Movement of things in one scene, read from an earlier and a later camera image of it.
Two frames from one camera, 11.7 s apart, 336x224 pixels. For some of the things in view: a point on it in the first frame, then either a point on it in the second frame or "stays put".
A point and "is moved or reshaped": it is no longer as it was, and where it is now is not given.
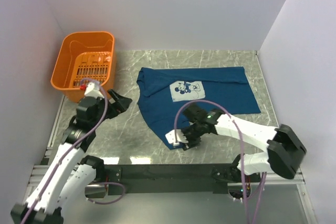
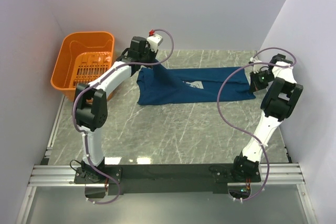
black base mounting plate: (170, 179) stays put
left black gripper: (115, 109) → (154, 55)
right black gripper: (191, 144) → (254, 86)
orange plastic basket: (83, 55) stays put
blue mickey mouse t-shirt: (165, 93) is moved or reshaped
